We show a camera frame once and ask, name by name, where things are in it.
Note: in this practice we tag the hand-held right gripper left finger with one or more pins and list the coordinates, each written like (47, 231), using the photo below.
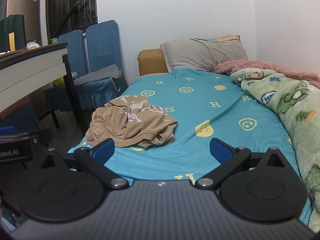
(105, 149)

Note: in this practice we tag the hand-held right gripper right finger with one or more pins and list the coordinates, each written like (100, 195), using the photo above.
(220, 152)

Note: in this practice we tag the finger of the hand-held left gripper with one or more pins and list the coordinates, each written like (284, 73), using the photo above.
(42, 135)
(7, 130)

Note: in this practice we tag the tan printed t-shirt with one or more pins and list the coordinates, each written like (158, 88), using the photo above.
(125, 125)

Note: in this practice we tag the teal smiley print bed sheet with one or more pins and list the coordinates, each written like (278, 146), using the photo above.
(200, 100)

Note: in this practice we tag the yellow green plush toy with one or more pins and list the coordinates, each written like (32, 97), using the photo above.
(58, 81)

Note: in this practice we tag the white desk with black leg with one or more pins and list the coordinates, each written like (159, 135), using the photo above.
(30, 70)

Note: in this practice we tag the grey seat cushion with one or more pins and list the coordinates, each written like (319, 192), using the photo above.
(97, 75)

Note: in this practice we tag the green cartoon print blanket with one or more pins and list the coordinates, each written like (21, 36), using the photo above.
(295, 105)

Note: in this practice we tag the yellow card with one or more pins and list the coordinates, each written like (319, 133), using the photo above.
(11, 42)

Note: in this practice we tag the blue covered chair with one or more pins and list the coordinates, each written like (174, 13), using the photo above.
(70, 45)
(102, 45)

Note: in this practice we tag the pink fluffy blanket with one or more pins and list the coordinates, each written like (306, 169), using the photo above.
(275, 70)

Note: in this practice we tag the grey pillow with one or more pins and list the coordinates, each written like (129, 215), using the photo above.
(200, 55)

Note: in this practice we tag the dark green chair back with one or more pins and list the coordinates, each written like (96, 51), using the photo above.
(15, 27)

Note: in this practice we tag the yellow pillow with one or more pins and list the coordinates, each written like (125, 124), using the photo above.
(227, 38)

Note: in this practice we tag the dark window with grille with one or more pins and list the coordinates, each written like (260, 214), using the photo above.
(70, 7)

